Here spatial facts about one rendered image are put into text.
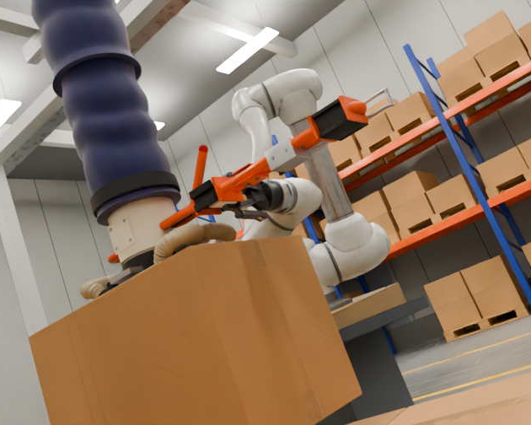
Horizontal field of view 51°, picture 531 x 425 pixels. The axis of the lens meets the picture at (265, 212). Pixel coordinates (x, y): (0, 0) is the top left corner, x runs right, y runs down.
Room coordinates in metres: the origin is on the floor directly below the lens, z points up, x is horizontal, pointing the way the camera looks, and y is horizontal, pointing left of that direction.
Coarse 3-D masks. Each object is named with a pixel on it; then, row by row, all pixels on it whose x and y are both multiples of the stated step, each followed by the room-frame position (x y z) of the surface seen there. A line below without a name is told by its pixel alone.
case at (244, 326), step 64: (192, 256) 1.03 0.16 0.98; (256, 256) 1.19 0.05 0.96; (64, 320) 1.27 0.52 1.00; (128, 320) 1.16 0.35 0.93; (192, 320) 1.06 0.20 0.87; (256, 320) 1.13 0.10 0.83; (320, 320) 1.32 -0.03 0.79; (64, 384) 1.31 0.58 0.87; (128, 384) 1.19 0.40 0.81; (192, 384) 1.09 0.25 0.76; (256, 384) 1.08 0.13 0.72; (320, 384) 1.24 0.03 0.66
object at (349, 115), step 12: (324, 108) 1.00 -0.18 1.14; (336, 108) 1.00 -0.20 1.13; (348, 108) 0.98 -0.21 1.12; (312, 120) 1.02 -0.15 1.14; (324, 120) 1.01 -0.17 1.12; (336, 120) 1.00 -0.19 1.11; (348, 120) 0.98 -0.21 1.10; (360, 120) 1.01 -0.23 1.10; (324, 132) 1.01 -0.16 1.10; (336, 132) 1.03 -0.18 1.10; (348, 132) 1.05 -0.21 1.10
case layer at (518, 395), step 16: (496, 384) 1.19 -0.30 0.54; (512, 384) 1.13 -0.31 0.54; (528, 384) 1.08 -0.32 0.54; (432, 400) 1.29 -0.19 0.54; (448, 400) 1.22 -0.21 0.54; (464, 400) 1.16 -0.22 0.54; (480, 400) 1.10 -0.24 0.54; (496, 400) 1.05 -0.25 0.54; (512, 400) 1.01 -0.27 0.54; (528, 400) 0.97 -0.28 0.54; (384, 416) 1.32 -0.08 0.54; (400, 416) 1.25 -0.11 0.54; (416, 416) 1.19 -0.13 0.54; (432, 416) 1.13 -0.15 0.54; (448, 416) 1.08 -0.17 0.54; (464, 416) 1.03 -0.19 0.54; (480, 416) 0.99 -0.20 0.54; (496, 416) 0.95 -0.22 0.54; (512, 416) 0.91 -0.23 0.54; (528, 416) 0.88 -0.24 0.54
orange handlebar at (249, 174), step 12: (360, 108) 0.99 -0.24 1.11; (312, 132) 1.04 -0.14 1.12; (300, 144) 1.06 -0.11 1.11; (312, 144) 1.09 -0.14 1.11; (240, 168) 1.14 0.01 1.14; (252, 168) 1.13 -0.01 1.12; (264, 168) 1.12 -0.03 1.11; (228, 180) 1.17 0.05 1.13; (240, 180) 1.15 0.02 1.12; (252, 180) 1.16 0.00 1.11; (180, 216) 1.26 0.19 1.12; (192, 216) 1.30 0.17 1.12; (168, 228) 1.30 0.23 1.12
